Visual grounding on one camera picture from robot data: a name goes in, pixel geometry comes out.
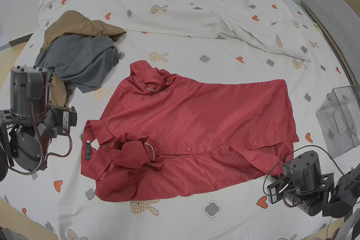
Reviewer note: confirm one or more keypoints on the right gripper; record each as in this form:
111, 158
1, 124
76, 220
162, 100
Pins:
284, 189

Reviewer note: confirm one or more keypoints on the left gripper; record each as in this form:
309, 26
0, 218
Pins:
57, 120

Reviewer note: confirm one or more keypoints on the red shirt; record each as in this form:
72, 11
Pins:
197, 109

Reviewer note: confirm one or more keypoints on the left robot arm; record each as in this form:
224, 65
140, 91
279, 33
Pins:
26, 92

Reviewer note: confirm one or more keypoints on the grey garment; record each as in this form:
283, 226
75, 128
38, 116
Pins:
81, 61

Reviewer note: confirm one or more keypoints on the clear plastic box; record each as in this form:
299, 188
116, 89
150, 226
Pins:
337, 120

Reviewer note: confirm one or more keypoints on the brown garment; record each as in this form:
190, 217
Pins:
76, 22

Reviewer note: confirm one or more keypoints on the bed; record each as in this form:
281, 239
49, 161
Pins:
197, 70

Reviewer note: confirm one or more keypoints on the white printed quilt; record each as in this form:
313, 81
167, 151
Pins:
182, 16

